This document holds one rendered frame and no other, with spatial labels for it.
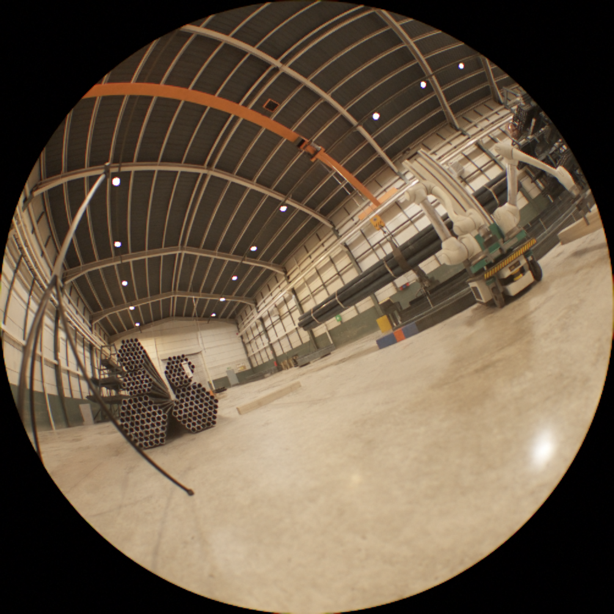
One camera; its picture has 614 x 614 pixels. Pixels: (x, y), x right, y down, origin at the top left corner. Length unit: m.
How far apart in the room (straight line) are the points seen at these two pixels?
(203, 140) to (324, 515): 10.25
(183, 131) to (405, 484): 10.00
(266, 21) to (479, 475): 10.45
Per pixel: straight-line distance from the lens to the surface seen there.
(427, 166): 2.33
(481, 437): 0.56
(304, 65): 10.34
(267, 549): 0.52
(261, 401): 2.39
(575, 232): 1.92
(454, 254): 1.58
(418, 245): 3.34
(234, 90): 9.62
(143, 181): 10.52
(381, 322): 6.96
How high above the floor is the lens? 0.39
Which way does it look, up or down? 14 degrees up
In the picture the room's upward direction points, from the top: 23 degrees counter-clockwise
